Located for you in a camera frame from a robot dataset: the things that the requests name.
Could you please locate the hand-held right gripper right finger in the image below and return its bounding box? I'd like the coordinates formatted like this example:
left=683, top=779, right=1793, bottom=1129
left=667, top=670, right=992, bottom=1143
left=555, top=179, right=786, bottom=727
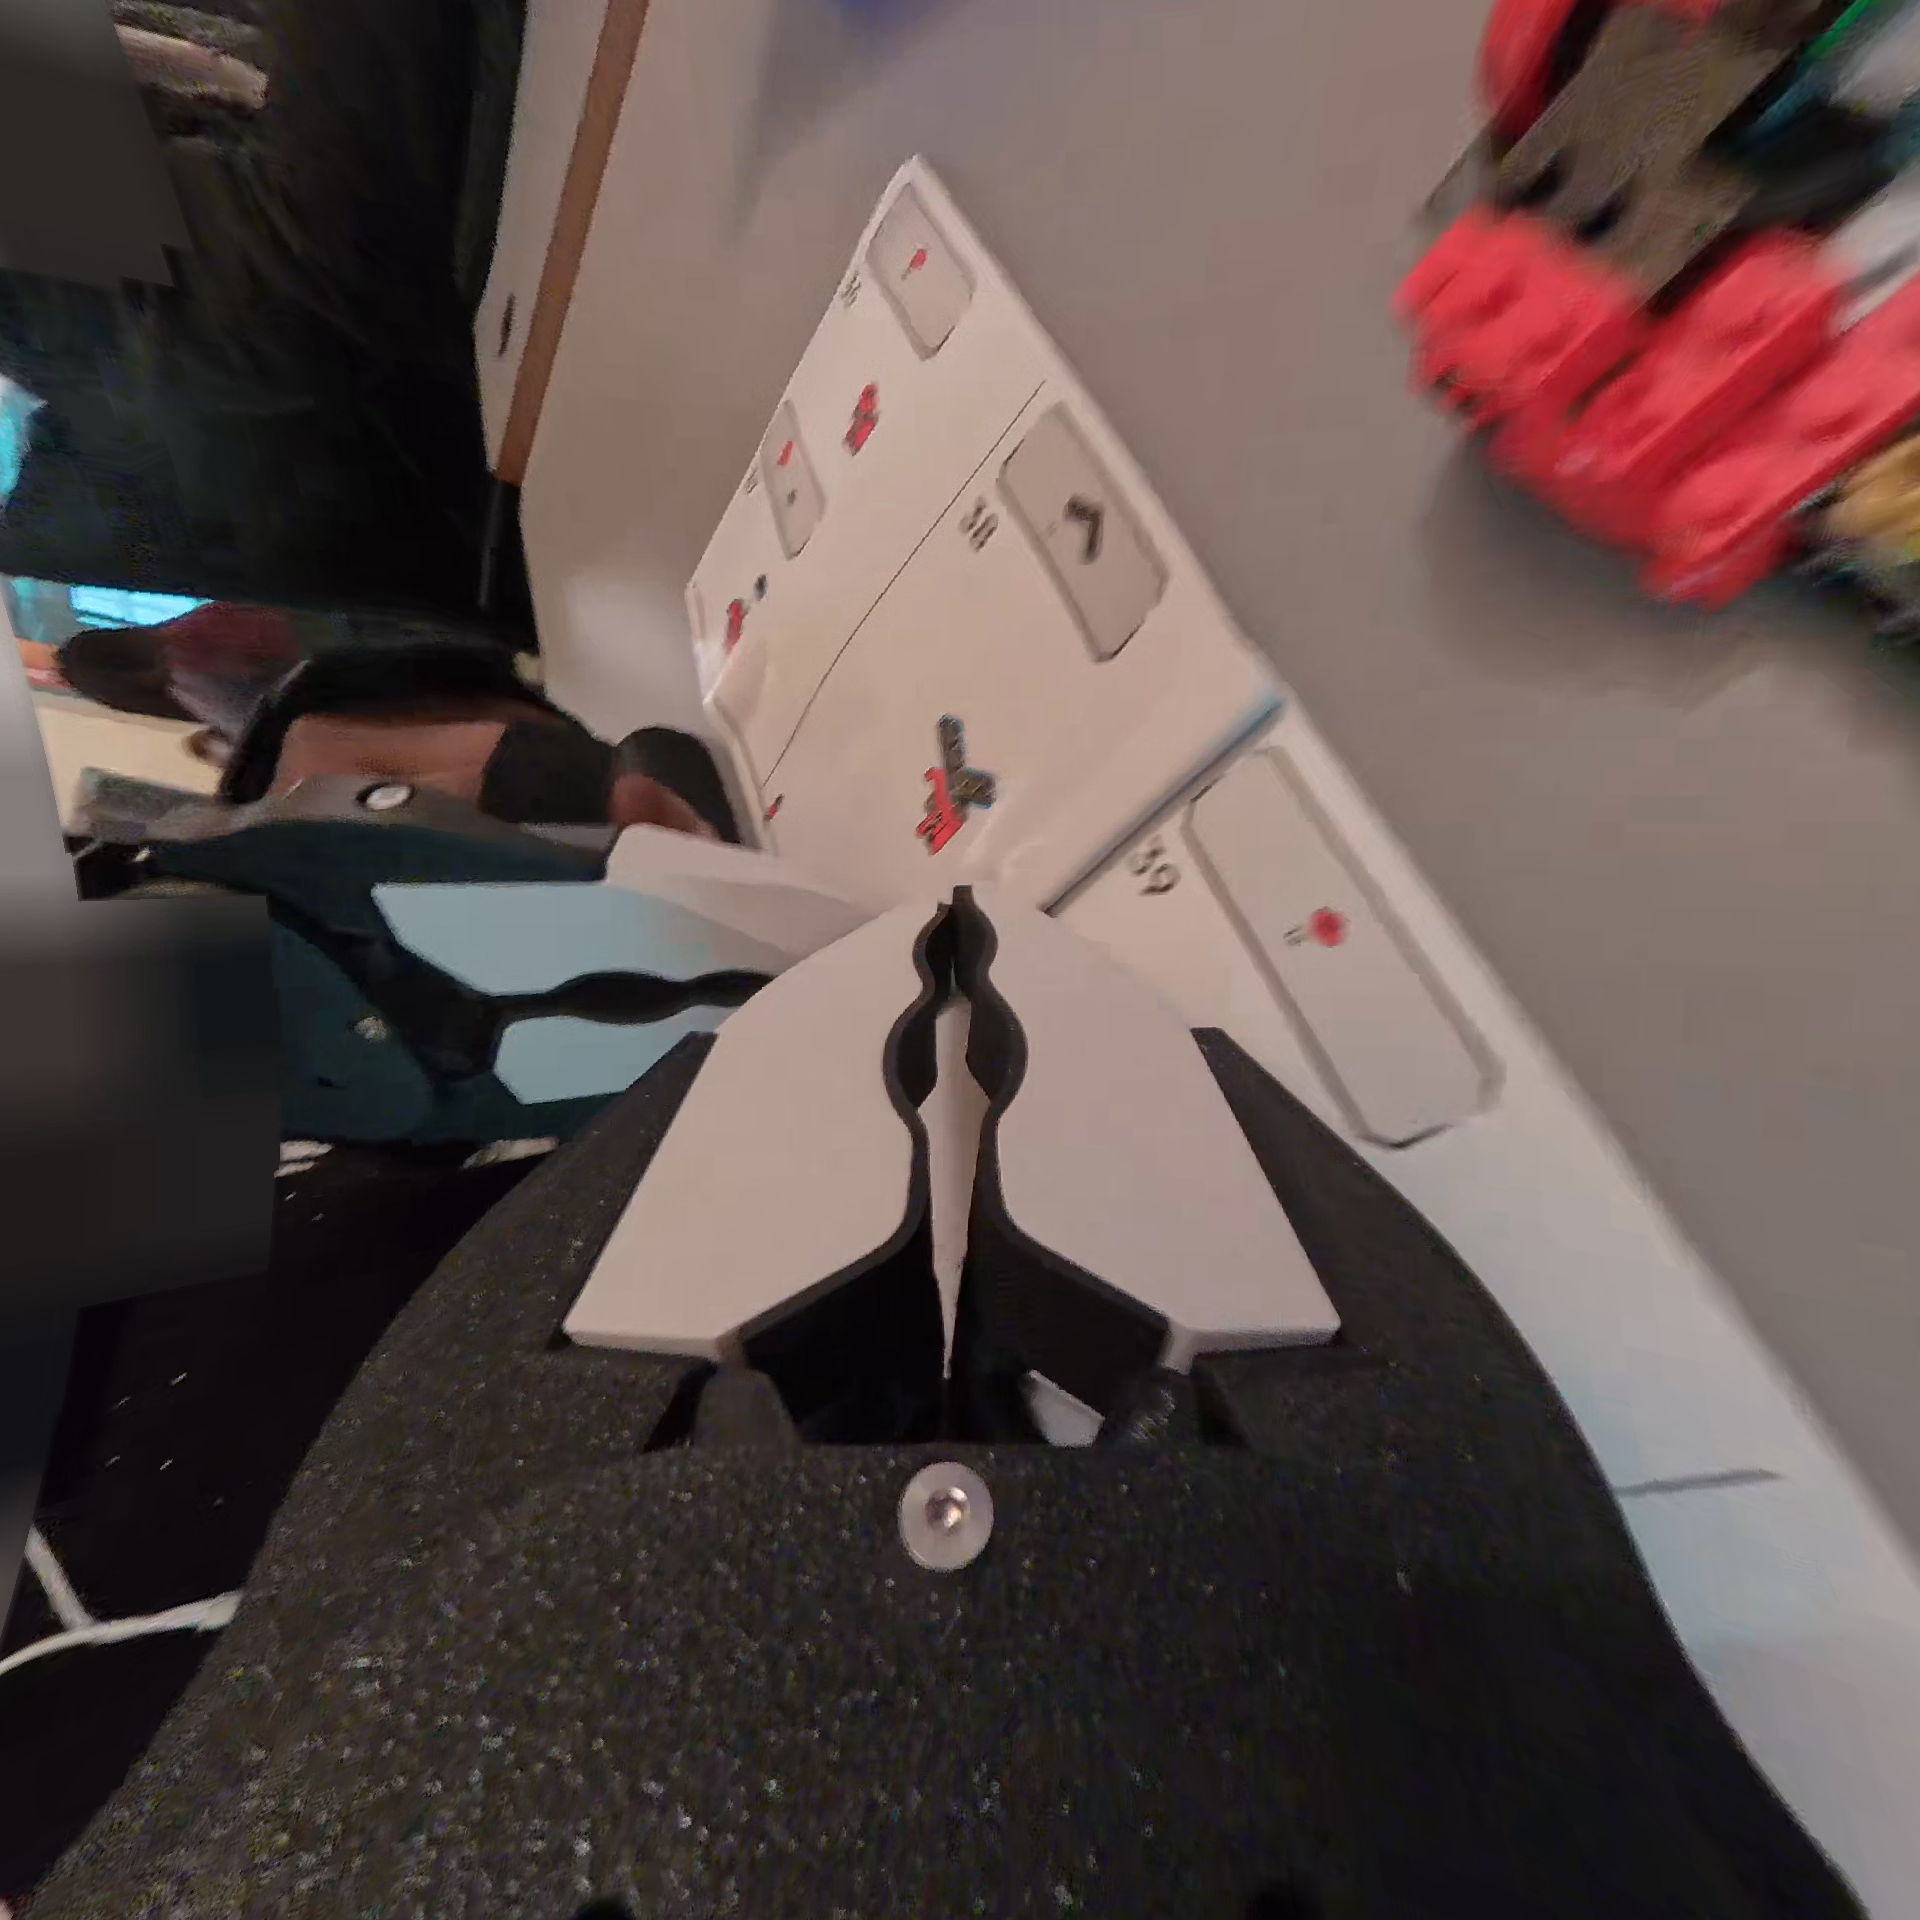
left=960, top=888, right=1342, bottom=1375

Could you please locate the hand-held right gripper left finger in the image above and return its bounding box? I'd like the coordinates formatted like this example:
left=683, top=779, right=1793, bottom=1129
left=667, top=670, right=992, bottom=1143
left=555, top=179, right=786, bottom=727
left=563, top=897, right=963, bottom=1368

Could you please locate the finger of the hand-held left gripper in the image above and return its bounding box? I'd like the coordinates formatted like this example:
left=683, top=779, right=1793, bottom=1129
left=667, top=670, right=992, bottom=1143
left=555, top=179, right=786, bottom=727
left=499, top=1002, right=724, bottom=1106
left=374, top=878, right=799, bottom=1002

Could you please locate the white lego instruction booklet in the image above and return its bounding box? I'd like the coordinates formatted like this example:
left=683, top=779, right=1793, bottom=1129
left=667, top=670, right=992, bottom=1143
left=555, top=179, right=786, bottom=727
left=599, top=159, right=1854, bottom=1705

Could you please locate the red and black lego car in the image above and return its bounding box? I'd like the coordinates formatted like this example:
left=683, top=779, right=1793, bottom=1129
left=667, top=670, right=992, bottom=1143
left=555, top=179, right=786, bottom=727
left=1393, top=0, right=1920, bottom=647

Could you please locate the person's left hand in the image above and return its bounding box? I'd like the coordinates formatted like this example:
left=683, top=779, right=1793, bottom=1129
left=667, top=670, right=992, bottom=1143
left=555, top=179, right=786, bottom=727
left=276, top=719, right=745, bottom=847

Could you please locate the person's black clothing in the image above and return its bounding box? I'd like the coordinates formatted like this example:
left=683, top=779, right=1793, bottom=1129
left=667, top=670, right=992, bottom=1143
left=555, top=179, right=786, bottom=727
left=0, top=1140, right=561, bottom=1907

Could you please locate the white cable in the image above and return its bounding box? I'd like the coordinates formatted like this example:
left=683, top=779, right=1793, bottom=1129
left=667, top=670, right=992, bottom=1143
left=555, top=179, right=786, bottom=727
left=0, top=1529, right=242, bottom=1682

